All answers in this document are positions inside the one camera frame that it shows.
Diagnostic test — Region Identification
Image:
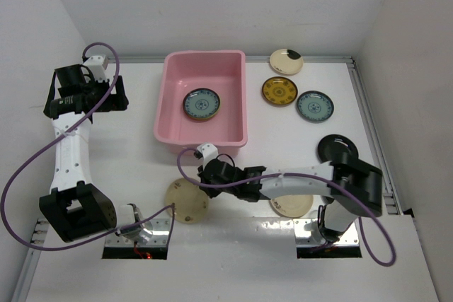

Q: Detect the metal base plate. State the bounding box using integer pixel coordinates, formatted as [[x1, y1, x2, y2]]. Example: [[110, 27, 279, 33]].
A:
[[293, 219, 360, 248], [104, 219, 171, 248]]

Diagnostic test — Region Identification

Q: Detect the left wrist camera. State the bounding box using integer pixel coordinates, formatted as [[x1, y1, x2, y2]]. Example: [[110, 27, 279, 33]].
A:
[[84, 55, 108, 82]]

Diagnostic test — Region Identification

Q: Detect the aluminium table edge rail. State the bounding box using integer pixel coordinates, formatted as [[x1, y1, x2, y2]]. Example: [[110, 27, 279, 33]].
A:
[[347, 59, 403, 215]]

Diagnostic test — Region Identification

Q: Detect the pink plastic bin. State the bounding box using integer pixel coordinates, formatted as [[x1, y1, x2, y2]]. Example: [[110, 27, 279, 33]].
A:
[[154, 50, 248, 156]]

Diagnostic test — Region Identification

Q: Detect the blue patterned plate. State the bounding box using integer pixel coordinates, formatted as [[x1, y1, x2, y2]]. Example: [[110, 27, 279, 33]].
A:
[[296, 91, 335, 123], [183, 88, 221, 118]]

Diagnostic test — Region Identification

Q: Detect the blue patterned plate front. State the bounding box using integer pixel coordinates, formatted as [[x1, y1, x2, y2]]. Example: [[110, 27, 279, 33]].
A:
[[183, 88, 221, 118]]

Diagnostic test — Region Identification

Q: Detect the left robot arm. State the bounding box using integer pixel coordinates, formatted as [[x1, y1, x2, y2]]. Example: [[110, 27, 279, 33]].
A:
[[39, 56, 141, 243]]

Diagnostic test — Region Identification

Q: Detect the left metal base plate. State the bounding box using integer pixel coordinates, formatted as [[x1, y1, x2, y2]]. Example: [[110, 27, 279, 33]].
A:
[[104, 219, 171, 248]]

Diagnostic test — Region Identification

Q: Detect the cream plate black spot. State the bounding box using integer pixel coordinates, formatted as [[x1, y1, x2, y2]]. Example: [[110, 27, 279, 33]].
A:
[[269, 49, 304, 76], [270, 194, 314, 218]]

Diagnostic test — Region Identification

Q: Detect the cream plate black spot back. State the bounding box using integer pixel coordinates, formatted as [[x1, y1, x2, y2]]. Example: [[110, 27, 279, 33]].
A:
[[269, 49, 304, 76]]

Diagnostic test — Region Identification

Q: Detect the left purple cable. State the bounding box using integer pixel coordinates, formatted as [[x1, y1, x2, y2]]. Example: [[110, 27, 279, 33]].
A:
[[0, 42, 175, 252]]

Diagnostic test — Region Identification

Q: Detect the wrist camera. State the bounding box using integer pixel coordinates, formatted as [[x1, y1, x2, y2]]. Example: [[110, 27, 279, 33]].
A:
[[84, 55, 108, 82], [194, 143, 219, 167]]

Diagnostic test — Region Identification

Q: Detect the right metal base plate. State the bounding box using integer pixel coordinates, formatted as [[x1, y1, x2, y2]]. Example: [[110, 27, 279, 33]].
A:
[[293, 219, 360, 248]]

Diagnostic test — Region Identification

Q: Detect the yellow patterned plate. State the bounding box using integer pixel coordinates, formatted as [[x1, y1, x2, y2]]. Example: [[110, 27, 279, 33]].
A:
[[188, 116, 214, 123], [261, 76, 299, 107]]

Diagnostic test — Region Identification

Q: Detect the purple cable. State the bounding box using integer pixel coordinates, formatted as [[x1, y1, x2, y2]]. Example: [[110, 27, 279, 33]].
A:
[[176, 149, 396, 267], [0, 42, 175, 252]]

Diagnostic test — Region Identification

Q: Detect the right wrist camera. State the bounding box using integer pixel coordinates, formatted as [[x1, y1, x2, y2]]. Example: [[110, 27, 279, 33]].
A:
[[194, 143, 219, 167]]

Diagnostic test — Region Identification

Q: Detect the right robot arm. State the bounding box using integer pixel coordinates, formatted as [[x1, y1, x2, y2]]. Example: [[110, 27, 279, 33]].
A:
[[197, 153, 382, 243]]

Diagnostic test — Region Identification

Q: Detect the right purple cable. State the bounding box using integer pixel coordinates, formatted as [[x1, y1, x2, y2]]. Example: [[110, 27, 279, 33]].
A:
[[176, 149, 396, 267]]

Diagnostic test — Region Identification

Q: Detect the cream plate black spot front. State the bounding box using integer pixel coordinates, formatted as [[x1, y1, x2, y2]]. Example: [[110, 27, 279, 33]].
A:
[[270, 194, 314, 218]]

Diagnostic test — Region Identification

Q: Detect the cream floral plate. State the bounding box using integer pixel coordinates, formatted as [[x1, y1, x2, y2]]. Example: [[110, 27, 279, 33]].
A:
[[164, 178, 209, 224]]

